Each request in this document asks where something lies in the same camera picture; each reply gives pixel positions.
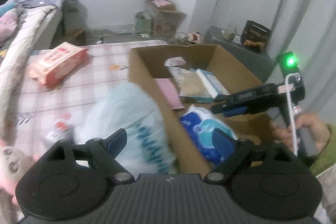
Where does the grey cloth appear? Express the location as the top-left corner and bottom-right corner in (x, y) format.
(62, 0), (86, 16)

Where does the glass jar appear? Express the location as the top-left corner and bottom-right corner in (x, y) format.
(223, 25), (237, 40)

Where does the pink wet wipes pack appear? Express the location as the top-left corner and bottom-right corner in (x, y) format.
(28, 42), (90, 88)

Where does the person's right forearm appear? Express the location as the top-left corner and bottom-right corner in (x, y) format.
(309, 123), (336, 178)

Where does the pink white packet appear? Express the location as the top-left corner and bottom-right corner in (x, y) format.
(165, 57), (187, 67)

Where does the blue white plastic packet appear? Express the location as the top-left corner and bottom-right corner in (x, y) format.
(197, 69), (230, 102)

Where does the white red plush toy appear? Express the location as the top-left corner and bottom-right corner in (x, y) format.
(181, 32), (205, 44)

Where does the light blue cloth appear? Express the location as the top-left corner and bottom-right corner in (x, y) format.
(0, 2), (17, 15)

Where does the grey side table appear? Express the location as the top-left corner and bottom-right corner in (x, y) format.
(205, 26), (274, 83)

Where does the blue white soft pack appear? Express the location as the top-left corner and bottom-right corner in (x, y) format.
(180, 105), (238, 167)

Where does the checked printed bed sheet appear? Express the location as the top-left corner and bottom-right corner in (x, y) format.
(14, 40), (168, 140)

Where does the pink bubble pad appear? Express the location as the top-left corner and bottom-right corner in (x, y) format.
(155, 78), (185, 110)

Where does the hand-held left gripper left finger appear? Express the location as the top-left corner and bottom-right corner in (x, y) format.
(39, 128), (135, 184)

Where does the clear plastic zip bag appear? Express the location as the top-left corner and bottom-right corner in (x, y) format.
(168, 65), (214, 103)

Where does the green bucket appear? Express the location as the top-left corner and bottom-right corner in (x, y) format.
(134, 11), (153, 35)

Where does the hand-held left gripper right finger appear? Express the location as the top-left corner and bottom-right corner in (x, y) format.
(204, 128), (300, 185)

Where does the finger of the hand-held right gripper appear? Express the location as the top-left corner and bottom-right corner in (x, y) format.
(211, 101), (263, 118)

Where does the pink white plush toy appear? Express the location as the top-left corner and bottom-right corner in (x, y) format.
(0, 139), (41, 207)

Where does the small open cardboard box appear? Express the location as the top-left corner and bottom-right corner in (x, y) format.
(143, 0), (187, 37)

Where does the small white packet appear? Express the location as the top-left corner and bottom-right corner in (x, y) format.
(45, 120), (74, 146)

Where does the white plastic bag blue print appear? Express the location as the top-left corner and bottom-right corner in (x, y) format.
(75, 82), (179, 176)

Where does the white fluffy blanket roll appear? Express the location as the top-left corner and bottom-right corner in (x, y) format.
(0, 5), (57, 135)

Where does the person's right hand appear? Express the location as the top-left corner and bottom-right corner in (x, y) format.
(271, 112), (331, 153)

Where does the black box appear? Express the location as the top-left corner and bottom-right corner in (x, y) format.
(241, 20), (271, 52)

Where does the large cardboard box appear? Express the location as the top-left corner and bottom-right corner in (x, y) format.
(128, 44), (276, 174)

